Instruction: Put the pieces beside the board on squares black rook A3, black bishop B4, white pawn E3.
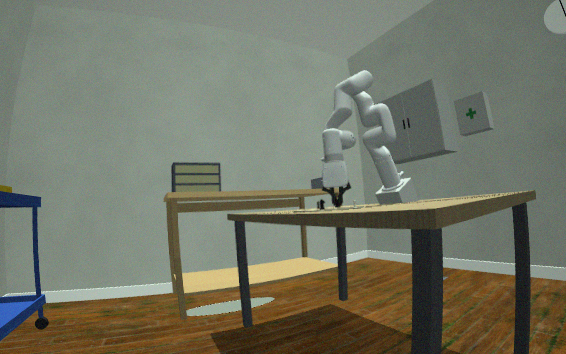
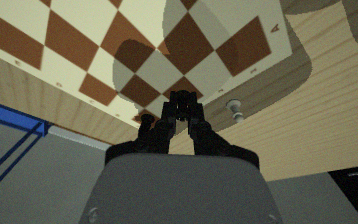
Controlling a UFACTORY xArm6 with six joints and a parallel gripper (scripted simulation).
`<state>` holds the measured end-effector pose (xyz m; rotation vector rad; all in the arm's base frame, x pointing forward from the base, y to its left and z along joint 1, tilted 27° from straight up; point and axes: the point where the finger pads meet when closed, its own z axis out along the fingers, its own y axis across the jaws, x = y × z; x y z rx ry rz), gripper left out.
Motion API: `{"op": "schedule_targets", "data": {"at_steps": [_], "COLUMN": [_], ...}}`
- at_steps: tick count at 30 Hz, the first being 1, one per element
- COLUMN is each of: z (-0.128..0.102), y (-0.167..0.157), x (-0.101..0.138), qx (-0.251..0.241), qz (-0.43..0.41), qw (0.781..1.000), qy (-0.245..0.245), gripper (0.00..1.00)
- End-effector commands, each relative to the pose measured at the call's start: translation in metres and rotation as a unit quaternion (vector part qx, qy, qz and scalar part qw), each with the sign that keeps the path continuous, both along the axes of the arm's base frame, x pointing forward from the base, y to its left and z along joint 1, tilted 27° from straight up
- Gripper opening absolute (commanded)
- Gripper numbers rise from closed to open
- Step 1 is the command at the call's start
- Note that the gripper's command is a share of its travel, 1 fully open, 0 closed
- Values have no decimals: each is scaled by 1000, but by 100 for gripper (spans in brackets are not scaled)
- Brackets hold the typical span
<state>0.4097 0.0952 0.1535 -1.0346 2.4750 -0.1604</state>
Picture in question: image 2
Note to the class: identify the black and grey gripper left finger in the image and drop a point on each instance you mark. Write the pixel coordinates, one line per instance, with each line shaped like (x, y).
(154, 140)

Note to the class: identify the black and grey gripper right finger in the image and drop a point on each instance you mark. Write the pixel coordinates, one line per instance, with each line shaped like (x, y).
(207, 142)

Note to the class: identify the brown and cream chessboard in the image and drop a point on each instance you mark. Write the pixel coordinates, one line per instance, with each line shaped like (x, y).
(125, 57)

